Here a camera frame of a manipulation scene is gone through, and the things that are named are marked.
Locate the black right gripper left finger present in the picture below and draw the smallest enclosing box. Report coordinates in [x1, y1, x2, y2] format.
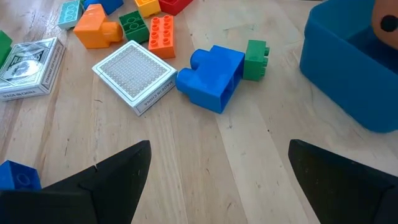
[0, 139, 152, 224]

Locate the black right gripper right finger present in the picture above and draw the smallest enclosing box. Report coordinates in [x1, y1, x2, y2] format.
[287, 139, 398, 224]

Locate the orange foam die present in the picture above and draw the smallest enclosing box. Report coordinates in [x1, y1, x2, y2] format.
[371, 0, 398, 50]

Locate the orange wedge toy block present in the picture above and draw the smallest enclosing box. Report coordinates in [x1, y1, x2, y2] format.
[73, 3, 124, 50]

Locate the red round-stud toy block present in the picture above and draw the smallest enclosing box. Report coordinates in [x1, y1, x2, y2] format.
[158, 0, 194, 16]

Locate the small blue toy block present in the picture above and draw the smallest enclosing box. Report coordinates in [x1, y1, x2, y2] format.
[0, 159, 42, 191]

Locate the blue plastic bin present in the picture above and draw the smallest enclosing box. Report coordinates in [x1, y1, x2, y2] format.
[298, 0, 398, 134]

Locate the grey-backed playing card deck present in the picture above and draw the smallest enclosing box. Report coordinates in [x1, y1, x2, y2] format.
[91, 39, 178, 117]

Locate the white emblem playing card deck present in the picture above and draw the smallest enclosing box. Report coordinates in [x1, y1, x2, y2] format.
[0, 37, 67, 102]

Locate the small green toy brick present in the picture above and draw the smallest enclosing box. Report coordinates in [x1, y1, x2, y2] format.
[242, 39, 271, 82]

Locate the large blue two-stud block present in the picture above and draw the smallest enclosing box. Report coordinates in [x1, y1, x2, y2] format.
[175, 45, 246, 114]

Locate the orange eight-stud brick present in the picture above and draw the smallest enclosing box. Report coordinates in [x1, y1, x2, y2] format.
[147, 14, 177, 60]

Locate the dark green four-stud brick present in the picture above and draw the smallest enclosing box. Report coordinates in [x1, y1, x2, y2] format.
[118, 10, 150, 44]

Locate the large green toy brick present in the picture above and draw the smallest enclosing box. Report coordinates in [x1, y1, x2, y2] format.
[0, 30, 14, 68]

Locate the light teal flat brick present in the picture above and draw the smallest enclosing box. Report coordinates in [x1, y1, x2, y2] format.
[57, 0, 84, 30]

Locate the blue rounded toy block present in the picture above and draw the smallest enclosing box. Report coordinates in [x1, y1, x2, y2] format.
[83, 0, 124, 16]

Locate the yellow flat toy brick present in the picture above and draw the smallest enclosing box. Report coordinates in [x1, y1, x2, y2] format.
[134, 0, 162, 19]

